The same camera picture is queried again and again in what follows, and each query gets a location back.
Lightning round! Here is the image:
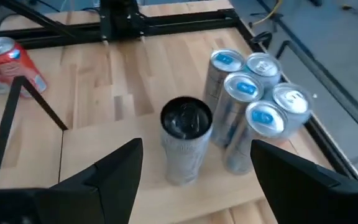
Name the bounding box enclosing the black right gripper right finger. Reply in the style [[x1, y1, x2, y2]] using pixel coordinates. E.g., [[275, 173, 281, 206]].
[[250, 138, 343, 224]]

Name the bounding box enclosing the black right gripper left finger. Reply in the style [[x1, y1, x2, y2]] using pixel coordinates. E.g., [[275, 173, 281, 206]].
[[49, 138, 144, 224]]

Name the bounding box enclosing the silver blue energy drink can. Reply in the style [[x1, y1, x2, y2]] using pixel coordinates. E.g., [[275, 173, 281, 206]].
[[210, 71, 265, 149], [223, 99, 289, 175], [202, 48, 246, 114]]

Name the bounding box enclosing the pale pink soda can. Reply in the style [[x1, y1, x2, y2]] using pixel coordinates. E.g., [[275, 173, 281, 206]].
[[270, 82, 313, 141], [244, 52, 283, 91]]

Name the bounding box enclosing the red soda can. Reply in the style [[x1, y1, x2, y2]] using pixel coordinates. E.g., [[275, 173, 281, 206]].
[[0, 36, 48, 99]]

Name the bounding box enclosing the yellow extension cord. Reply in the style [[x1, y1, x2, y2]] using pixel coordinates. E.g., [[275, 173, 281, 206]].
[[249, 0, 284, 28]]

